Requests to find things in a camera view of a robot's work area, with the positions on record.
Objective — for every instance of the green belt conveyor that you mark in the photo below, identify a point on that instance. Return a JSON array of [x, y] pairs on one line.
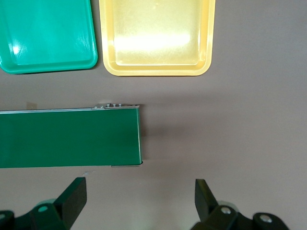
[[72, 139]]

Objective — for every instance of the green plastic tray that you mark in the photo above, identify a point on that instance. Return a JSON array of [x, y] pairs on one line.
[[48, 36]]

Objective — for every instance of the yellow plastic tray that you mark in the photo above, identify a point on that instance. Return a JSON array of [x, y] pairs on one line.
[[156, 36]]

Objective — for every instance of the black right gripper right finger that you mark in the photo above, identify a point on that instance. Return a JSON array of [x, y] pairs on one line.
[[206, 206]]

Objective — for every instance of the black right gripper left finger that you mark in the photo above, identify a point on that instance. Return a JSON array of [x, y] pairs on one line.
[[72, 203]]

